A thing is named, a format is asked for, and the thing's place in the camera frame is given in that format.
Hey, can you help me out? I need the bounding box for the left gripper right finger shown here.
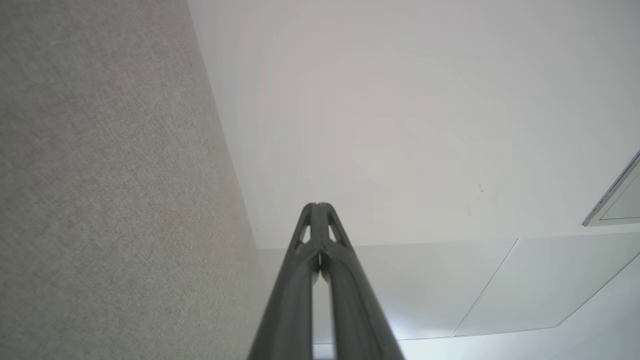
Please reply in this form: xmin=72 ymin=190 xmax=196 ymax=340
xmin=317 ymin=202 xmax=405 ymax=360

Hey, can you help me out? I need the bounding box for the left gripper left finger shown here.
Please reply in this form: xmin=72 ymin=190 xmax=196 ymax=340
xmin=248 ymin=202 xmax=321 ymax=360

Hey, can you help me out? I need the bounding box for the grey fabric sofa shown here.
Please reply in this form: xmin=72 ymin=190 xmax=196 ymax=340
xmin=0 ymin=0 xmax=273 ymax=360

